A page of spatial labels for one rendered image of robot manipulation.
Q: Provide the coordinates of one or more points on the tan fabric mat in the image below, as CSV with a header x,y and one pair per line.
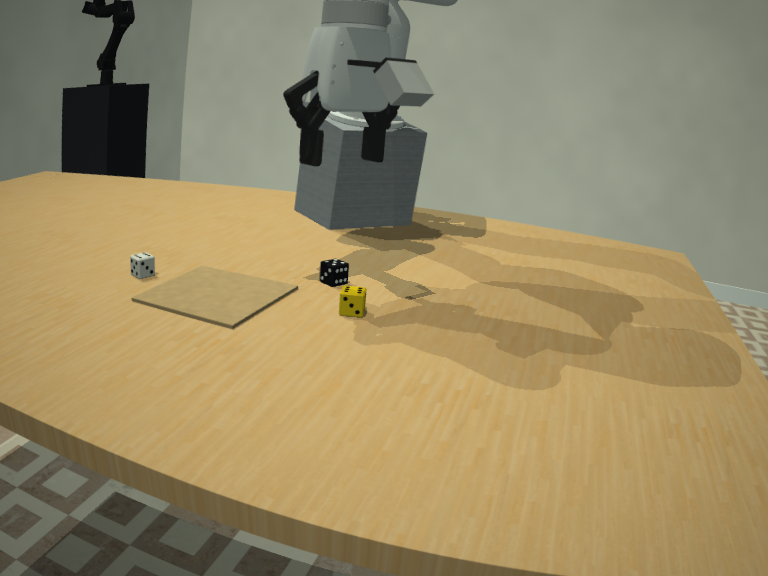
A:
x,y
216,296

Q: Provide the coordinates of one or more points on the white die with black pips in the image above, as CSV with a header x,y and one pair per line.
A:
x,y
142,265

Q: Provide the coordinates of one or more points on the yellow die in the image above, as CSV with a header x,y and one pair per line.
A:
x,y
352,301

